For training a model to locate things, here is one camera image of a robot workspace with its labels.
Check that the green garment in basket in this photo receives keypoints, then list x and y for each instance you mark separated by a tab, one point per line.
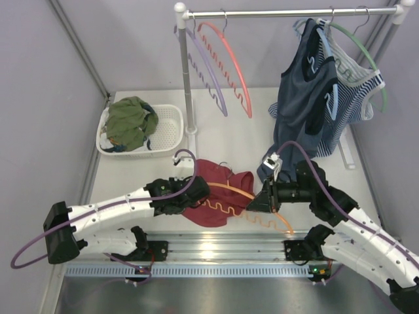
128	126

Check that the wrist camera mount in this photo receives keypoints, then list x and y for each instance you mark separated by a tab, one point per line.
184	162
271	165

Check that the dark blue tank top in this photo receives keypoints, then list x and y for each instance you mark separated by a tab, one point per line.
302	96

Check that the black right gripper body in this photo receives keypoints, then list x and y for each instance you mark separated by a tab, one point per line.
273	195

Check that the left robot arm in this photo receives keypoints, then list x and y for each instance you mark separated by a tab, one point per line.
112	226

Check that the purple hanger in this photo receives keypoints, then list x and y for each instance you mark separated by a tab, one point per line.
216	95

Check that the silver clothes rack rod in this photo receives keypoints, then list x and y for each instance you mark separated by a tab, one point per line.
294	13

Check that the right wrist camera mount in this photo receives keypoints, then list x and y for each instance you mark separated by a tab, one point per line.
271	165

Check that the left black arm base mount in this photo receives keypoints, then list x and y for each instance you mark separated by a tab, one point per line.
157	251

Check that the orange hanger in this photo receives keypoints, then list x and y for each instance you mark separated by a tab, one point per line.
278	223

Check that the blue white striped tank top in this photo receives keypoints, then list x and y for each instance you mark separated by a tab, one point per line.
350	101

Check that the left rack upright pole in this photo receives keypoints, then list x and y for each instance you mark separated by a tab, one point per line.
180	10

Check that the rack upright pole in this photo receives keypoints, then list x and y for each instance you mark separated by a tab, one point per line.
386	27
180	10

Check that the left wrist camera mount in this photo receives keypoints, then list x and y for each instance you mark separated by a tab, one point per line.
184	162

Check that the aluminium table edge rail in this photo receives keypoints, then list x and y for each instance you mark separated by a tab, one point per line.
223	247

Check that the red tank top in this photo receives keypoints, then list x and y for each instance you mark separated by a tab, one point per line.
222	203

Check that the white rack base foot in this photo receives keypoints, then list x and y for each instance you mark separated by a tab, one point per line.
191	136

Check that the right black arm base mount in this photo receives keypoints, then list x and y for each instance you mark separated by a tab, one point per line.
295	252

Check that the pink hanger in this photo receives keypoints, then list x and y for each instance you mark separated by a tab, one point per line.
239	89

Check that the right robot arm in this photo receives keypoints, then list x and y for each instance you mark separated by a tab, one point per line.
346	234

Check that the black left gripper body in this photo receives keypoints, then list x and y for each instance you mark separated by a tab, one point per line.
199	188

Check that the light blue slotted cable duct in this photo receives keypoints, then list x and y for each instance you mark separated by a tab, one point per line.
197	271

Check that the white perforated laundry basket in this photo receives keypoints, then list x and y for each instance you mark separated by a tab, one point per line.
163	142

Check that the green hanger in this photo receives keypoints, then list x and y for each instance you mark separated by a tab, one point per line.
363	49

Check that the grey corner wall frame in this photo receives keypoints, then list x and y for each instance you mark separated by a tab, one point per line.
65	22

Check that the right rack base foot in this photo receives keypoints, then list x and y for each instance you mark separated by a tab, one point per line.
346	153

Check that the right rack upright pole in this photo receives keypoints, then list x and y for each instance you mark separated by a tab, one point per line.
386	27

